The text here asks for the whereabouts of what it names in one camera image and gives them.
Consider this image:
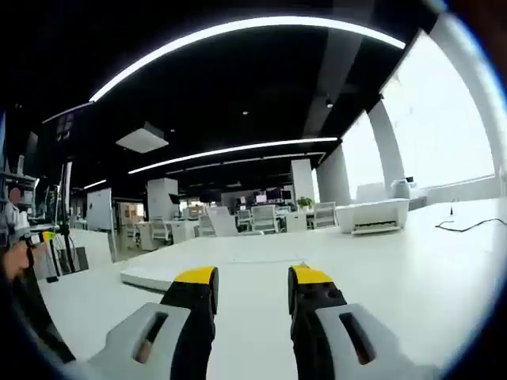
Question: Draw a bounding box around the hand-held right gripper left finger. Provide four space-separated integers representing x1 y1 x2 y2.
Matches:
85 265 219 380

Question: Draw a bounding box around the group of white office chairs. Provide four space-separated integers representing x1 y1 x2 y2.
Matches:
122 201 340 249

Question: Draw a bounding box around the white whiteboard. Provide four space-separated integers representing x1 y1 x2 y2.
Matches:
86 188 114 232

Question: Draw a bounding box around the grey office printer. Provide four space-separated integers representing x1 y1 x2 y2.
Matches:
390 177 421 200

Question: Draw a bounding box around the square ceiling panel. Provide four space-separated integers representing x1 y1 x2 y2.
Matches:
116 121 170 154

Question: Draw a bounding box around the white desktop printer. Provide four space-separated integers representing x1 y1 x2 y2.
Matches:
335 197 411 235

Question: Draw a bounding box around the long ceiling light strip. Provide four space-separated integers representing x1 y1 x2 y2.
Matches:
89 15 407 102
128 136 340 175

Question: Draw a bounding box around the person's left hand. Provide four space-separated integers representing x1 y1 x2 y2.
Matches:
2 239 31 280

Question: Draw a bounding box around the white power strip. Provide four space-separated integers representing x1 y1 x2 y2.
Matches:
120 265 178 293

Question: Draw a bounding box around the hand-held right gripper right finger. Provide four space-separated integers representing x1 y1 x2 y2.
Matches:
288 264 440 380

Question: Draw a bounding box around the white table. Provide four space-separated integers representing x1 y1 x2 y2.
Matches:
37 197 507 380

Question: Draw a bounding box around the black table cable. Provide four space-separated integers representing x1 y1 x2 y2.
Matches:
434 218 507 232

